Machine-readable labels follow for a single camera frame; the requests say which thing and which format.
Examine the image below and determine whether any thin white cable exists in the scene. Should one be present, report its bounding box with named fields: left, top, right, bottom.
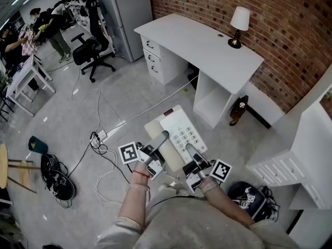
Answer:
left=71, top=63, right=102, bottom=133

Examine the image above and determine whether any white drawer cabinet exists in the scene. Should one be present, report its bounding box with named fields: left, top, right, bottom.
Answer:
left=245, top=68, right=332, bottom=246

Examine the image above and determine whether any white desk with drawers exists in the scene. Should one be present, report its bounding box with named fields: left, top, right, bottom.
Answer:
left=133, top=13, right=265, bottom=129

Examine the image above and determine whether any white power strip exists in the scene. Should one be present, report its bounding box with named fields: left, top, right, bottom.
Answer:
left=90, top=130, right=108, bottom=148

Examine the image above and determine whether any thick white power cable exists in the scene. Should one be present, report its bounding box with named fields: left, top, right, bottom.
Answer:
left=105, top=75, right=199, bottom=136

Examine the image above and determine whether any white desk telephone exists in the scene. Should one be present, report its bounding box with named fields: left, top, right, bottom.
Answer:
left=144, top=105, right=209, bottom=173

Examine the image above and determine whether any black bag with grippers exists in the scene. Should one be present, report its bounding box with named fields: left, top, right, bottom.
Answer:
left=227, top=181, right=281, bottom=223

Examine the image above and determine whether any person's grey sweatshirt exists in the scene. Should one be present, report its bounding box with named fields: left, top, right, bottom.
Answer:
left=94, top=190, right=301, bottom=249

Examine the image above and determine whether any wooden stool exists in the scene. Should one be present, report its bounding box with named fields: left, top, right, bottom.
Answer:
left=0, top=143, right=37, bottom=193

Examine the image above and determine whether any pink checked cloth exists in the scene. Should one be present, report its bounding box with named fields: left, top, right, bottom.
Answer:
left=18, top=26, right=39, bottom=57

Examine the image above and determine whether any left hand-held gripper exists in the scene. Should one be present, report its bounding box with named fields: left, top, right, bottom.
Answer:
left=118, top=130, right=171, bottom=181

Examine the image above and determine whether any small white table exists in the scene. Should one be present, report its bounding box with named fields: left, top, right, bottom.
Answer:
left=5, top=53, right=57, bottom=117

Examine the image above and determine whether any black bag with cables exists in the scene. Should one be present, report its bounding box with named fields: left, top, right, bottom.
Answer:
left=40, top=153, right=76, bottom=209

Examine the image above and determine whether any dark green container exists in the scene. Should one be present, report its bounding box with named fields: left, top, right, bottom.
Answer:
left=27, top=135, right=49, bottom=155

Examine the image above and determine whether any black office chair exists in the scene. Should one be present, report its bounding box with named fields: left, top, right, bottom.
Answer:
left=70, top=0, right=117, bottom=84

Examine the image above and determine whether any white wrist band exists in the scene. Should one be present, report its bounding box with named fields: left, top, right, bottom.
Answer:
left=201, top=181, right=217, bottom=194

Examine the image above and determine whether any white shade table lamp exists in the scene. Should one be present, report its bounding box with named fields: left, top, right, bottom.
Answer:
left=227, top=6, right=251, bottom=49

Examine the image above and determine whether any person's left forearm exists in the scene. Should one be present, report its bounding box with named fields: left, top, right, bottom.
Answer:
left=117, top=162, right=151, bottom=229

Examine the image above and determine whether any looped white cable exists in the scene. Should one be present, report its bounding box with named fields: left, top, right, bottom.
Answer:
left=95, top=149, right=130, bottom=206

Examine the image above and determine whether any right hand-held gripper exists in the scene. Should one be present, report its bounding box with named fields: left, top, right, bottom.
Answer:
left=182, top=143, right=232, bottom=193

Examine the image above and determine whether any person's right forearm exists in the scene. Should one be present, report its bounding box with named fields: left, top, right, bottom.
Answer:
left=201, top=177, right=256, bottom=227

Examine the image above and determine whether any brown leather bag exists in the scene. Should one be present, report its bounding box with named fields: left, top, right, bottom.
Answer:
left=229, top=94, right=250, bottom=127

